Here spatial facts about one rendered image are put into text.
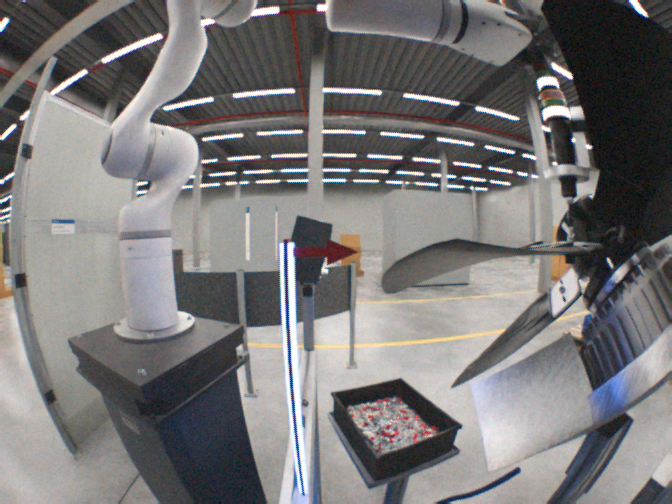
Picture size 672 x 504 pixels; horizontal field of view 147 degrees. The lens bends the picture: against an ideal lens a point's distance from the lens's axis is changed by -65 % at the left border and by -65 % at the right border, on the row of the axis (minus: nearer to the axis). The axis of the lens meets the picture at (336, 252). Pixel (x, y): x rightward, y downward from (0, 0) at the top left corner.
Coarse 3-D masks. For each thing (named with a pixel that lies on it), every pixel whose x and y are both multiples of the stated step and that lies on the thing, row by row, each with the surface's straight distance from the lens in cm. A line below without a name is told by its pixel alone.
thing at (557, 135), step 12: (552, 120) 42; (564, 120) 42; (552, 132) 42; (564, 132) 41; (552, 144) 42; (564, 144) 40; (564, 156) 40; (564, 180) 40; (576, 180) 41; (564, 192) 40; (576, 192) 40
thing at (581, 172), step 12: (576, 108) 42; (576, 120) 41; (576, 132) 41; (576, 144) 41; (588, 156) 40; (552, 168) 38; (564, 168) 38; (576, 168) 38; (588, 168) 40; (552, 180) 41
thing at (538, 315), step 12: (540, 300) 54; (528, 312) 54; (540, 312) 50; (516, 324) 54; (528, 324) 51; (540, 324) 47; (504, 336) 55; (516, 336) 51; (528, 336) 48; (492, 348) 56; (504, 348) 51; (516, 348) 48; (480, 360) 56; (492, 360) 51; (468, 372) 54; (480, 372) 50; (456, 384) 53
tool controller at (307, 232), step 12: (300, 216) 82; (300, 228) 82; (312, 228) 82; (324, 228) 82; (300, 240) 82; (312, 240) 82; (324, 240) 82; (300, 264) 82; (312, 264) 82; (300, 276) 83; (312, 276) 83; (324, 276) 86
